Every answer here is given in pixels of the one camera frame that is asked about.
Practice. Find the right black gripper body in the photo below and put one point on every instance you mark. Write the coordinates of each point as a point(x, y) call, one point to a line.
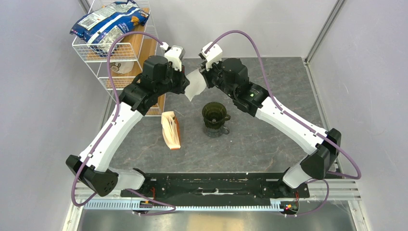
point(214, 76)

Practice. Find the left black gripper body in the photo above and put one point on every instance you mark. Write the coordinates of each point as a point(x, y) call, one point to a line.
point(174, 82)

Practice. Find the white paper coffee filter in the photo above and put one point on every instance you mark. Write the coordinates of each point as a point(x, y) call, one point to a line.
point(196, 86)

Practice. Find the dark green coffee dripper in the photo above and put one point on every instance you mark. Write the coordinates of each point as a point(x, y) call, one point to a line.
point(215, 115)

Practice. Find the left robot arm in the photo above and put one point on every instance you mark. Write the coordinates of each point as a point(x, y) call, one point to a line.
point(161, 74)

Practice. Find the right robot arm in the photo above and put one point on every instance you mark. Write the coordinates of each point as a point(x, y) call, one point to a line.
point(231, 77)

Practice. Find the clear glass coffee server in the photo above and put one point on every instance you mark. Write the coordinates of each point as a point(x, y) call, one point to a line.
point(215, 132)

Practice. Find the blue snack bag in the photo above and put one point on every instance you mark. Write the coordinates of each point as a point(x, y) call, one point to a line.
point(100, 28)

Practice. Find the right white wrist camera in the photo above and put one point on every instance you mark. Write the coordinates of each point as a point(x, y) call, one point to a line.
point(211, 54)

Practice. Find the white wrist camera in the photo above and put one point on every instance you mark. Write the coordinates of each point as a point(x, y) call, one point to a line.
point(211, 54)
point(173, 54)

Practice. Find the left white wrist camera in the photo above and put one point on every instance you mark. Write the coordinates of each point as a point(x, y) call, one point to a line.
point(173, 54)

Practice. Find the white wire wooden shelf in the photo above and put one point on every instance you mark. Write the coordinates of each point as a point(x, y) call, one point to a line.
point(134, 48)

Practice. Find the aluminium corner frame post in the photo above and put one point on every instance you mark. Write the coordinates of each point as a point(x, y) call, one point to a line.
point(324, 30)

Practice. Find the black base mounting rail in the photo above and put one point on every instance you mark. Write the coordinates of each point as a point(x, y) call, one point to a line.
point(219, 189)

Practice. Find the white cable duct strip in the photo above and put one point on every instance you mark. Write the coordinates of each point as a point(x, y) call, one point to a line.
point(135, 204)

